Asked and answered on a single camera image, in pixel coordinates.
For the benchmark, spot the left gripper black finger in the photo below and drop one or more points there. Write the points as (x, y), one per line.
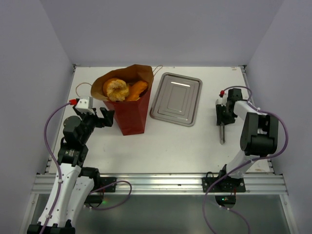
(97, 114)
(108, 117)

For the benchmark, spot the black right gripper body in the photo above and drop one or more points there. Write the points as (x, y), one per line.
(222, 120)

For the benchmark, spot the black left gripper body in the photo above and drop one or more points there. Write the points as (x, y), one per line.
(89, 120)

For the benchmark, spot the metal serving tongs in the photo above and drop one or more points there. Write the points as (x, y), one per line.
(222, 133)

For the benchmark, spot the red paper bag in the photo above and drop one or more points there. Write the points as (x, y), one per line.
(130, 115)

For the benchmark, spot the orange twisted bread stick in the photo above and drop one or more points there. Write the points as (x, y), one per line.
(136, 90)

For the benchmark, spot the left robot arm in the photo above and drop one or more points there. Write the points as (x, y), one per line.
(73, 181)

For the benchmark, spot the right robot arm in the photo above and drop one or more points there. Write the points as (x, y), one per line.
(259, 136)

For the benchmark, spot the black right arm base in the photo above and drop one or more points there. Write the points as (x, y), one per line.
(229, 187)

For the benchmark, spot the stainless steel tray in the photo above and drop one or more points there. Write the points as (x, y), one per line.
(177, 99)

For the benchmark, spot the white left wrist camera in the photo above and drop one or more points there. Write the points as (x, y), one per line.
(85, 105)

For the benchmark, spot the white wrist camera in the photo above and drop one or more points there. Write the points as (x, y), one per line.
(222, 100)
(85, 105)

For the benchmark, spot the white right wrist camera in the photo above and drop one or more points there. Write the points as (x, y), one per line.
(222, 100)

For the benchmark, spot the aluminium front rail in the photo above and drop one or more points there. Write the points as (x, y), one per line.
(191, 184)

